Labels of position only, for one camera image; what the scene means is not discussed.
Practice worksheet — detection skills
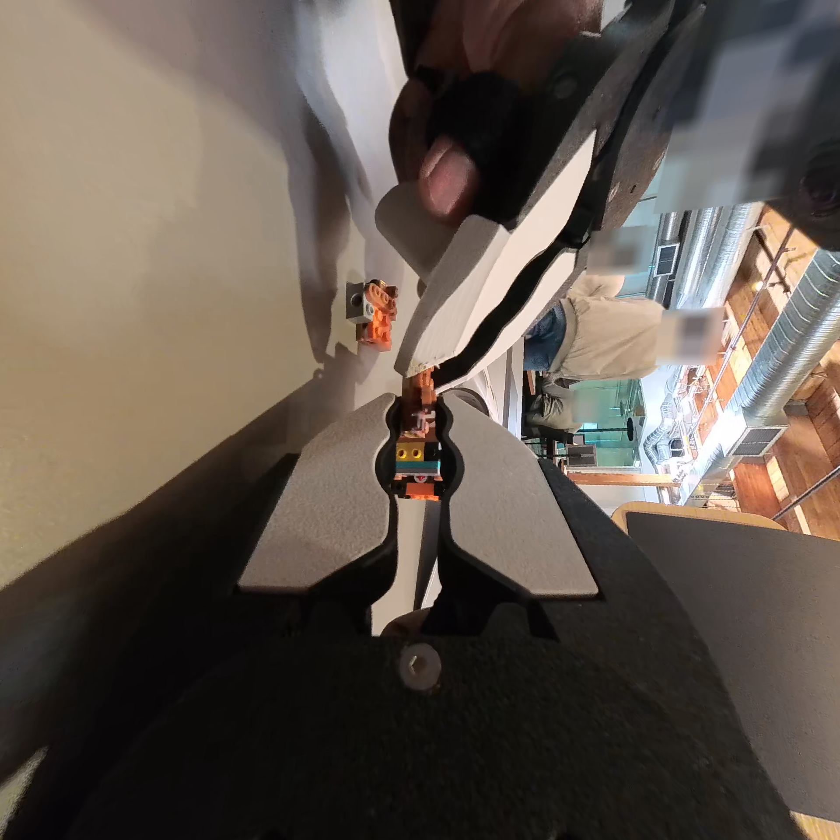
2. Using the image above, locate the orange and grey brick assembly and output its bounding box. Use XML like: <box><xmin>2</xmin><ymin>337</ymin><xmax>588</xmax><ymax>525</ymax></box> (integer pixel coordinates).
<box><xmin>346</xmin><ymin>279</ymin><xmax>400</xmax><ymax>353</ymax></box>

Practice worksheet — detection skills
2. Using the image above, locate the multicoloured brick model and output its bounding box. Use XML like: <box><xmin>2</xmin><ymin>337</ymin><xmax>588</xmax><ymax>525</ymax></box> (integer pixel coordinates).
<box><xmin>392</xmin><ymin>407</ymin><xmax>444</xmax><ymax>505</ymax></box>

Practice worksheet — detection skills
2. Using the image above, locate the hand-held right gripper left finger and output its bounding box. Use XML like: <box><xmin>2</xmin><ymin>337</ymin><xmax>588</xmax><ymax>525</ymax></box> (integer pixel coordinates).
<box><xmin>238</xmin><ymin>392</ymin><xmax>403</xmax><ymax>608</ymax></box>

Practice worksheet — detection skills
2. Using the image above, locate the ribbed silver ventilation duct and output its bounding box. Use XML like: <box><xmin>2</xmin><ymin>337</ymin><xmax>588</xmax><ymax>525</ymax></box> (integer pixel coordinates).
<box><xmin>656</xmin><ymin>203</ymin><xmax>765</xmax><ymax>309</ymax></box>
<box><xmin>718</xmin><ymin>249</ymin><xmax>840</xmax><ymax>424</ymax></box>

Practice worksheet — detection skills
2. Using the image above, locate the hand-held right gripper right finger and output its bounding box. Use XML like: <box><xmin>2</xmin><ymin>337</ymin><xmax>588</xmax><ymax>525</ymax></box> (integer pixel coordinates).
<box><xmin>436</xmin><ymin>391</ymin><xmax>600</xmax><ymax>611</ymax></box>

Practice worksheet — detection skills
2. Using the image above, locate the black screen with wooden frame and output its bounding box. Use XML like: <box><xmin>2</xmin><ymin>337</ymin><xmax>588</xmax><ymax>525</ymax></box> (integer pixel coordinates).
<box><xmin>612</xmin><ymin>502</ymin><xmax>840</xmax><ymax>824</ymax></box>

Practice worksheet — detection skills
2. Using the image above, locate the person's left hand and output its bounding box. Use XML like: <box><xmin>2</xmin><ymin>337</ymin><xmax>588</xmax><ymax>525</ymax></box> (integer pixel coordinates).
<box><xmin>390</xmin><ymin>0</ymin><xmax>605</xmax><ymax>223</ymax></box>

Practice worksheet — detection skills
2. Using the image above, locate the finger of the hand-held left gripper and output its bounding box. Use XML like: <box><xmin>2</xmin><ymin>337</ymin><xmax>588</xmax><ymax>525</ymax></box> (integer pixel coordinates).
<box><xmin>397</xmin><ymin>128</ymin><xmax>599</xmax><ymax>379</ymax></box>
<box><xmin>436</xmin><ymin>249</ymin><xmax>588</xmax><ymax>389</ymax></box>

